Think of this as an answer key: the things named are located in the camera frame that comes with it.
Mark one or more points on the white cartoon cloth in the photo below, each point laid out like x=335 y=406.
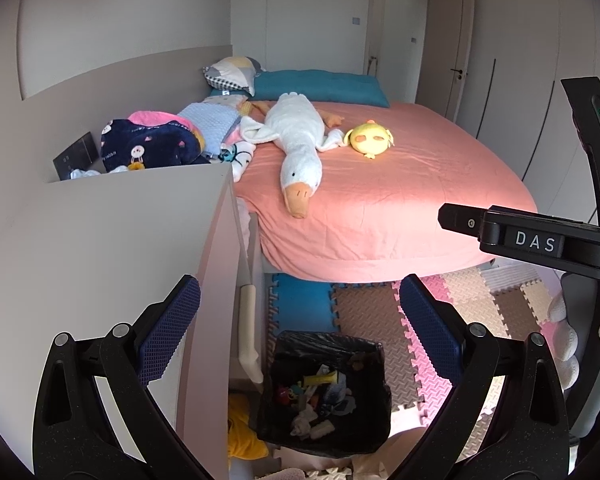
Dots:
x=240 y=157

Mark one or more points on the yellow chick plush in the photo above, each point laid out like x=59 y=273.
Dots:
x=367 y=139

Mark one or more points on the black trash bin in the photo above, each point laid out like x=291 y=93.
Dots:
x=365 y=410

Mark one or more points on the bed with pink sheet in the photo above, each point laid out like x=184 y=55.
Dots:
x=405 y=200

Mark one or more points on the dark wall socket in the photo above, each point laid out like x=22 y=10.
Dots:
x=75 y=157

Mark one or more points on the navy cartoon blanket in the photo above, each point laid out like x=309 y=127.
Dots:
x=150 y=147

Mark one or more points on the person's right hand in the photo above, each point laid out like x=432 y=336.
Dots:
x=562 y=340

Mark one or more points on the pink blanket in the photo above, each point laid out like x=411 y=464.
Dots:
x=155 y=117

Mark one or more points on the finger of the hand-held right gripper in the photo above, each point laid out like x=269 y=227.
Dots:
x=460 y=221

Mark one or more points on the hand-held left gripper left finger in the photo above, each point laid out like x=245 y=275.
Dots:
x=172 y=330

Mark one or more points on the patterned pillow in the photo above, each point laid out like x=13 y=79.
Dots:
x=232 y=75

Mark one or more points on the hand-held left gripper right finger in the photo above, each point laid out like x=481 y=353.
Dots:
x=430 y=330

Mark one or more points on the teal pillow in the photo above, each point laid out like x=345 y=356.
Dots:
x=320 y=87

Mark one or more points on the white goose plush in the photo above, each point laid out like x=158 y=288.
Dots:
x=295 y=145

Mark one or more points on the beige drawer front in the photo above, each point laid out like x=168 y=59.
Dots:
x=215 y=310

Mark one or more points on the white wardrobe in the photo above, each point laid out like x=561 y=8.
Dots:
x=525 y=60

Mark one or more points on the light blue blanket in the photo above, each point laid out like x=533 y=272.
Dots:
x=210 y=122

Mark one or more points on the yellow cloth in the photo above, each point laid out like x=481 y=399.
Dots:
x=242 y=430

